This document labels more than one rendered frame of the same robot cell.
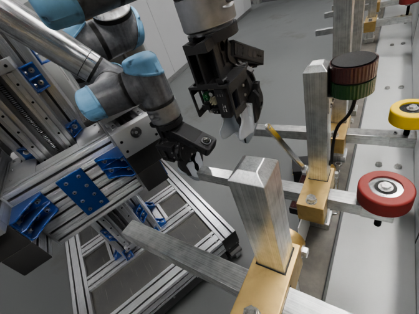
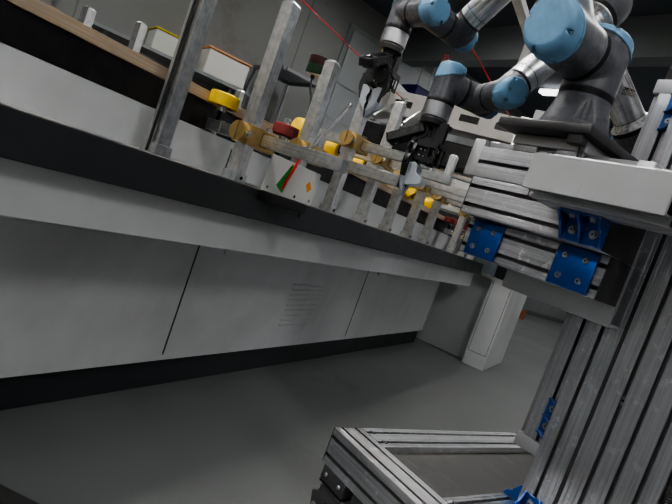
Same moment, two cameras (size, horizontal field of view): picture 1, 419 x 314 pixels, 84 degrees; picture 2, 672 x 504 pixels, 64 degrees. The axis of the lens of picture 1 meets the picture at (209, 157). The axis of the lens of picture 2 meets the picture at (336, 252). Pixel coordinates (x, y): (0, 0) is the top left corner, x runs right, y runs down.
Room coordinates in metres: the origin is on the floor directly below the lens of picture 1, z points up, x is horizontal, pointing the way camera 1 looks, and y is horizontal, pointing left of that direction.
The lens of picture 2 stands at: (1.90, -0.48, 0.72)
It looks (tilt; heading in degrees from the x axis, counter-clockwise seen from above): 4 degrees down; 163
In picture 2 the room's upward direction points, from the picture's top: 20 degrees clockwise
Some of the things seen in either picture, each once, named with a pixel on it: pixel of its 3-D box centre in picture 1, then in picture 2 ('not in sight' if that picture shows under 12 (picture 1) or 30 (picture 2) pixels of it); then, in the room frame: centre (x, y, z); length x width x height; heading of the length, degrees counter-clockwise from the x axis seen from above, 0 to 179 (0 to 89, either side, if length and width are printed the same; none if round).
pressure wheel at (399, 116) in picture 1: (408, 127); (219, 113); (0.38, -0.46, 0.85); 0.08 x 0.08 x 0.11
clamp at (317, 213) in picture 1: (318, 189); (306, 152); (0.31, -0.19, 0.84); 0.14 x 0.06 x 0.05; 136
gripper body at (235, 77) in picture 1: (220, 72); (384, 68); (0.35, -0.06, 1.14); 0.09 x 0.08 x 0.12; 136
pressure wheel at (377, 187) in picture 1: (381, 205); (281, 142); (0.22, -0.26, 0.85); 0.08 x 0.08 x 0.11
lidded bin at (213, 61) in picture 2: not in sight; (220, 68); (-4.36, -0.52, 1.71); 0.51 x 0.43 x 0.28; 111
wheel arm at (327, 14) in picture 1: (364, 7); not in sight; (1.41, -1.19, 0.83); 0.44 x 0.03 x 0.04; 46
